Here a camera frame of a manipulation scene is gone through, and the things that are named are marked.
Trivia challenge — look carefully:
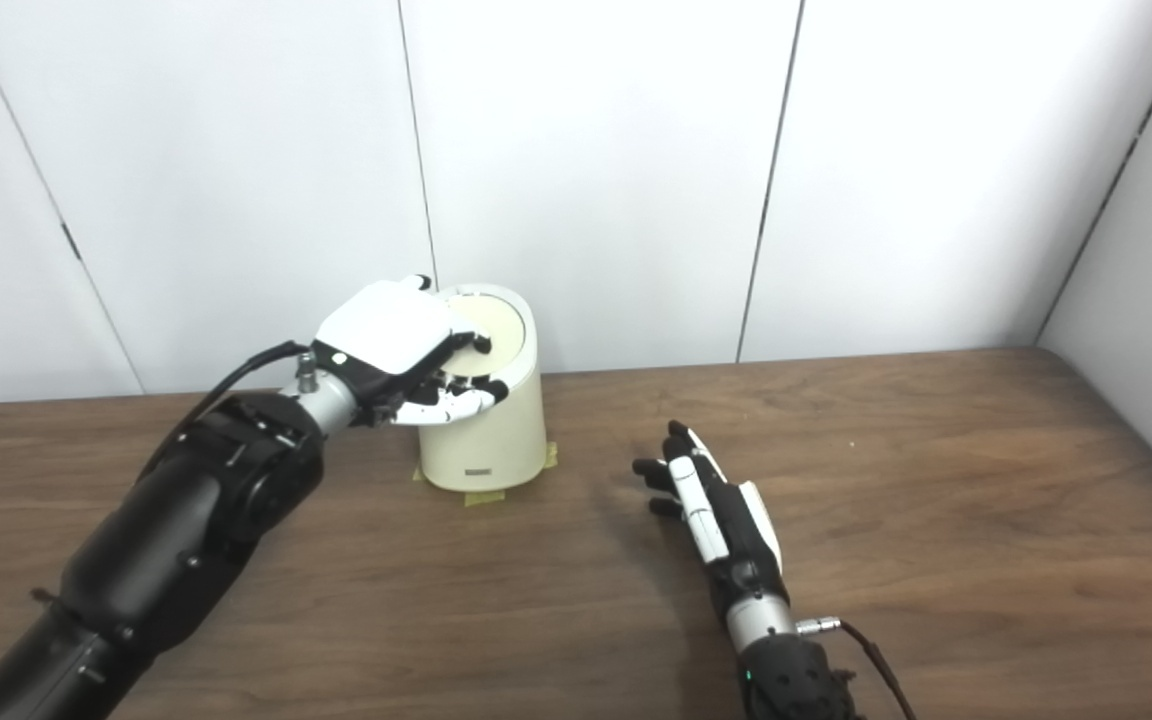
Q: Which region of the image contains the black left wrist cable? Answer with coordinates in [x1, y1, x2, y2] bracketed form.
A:
[161, 340, 319, 461]

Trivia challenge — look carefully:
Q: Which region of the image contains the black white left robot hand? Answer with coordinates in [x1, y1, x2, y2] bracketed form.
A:
[314, 274, 510, 429]

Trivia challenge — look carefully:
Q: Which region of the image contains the cream round bin lid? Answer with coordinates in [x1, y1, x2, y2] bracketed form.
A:
[446, 295, 527, 379]

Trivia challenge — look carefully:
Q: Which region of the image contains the cream-colored bin body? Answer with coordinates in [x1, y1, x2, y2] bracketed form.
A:
[416, 284, 549, 493]

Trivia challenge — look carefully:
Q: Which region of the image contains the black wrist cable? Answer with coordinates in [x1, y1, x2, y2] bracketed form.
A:
[161, 340, 319, 461]
[794, 617, 919, 720]

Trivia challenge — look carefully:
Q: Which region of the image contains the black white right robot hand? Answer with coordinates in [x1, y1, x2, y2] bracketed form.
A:
[633, 420, 792, 613]

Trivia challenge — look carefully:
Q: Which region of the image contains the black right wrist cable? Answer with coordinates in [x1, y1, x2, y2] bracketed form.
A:
[794, 617, 919, 720]

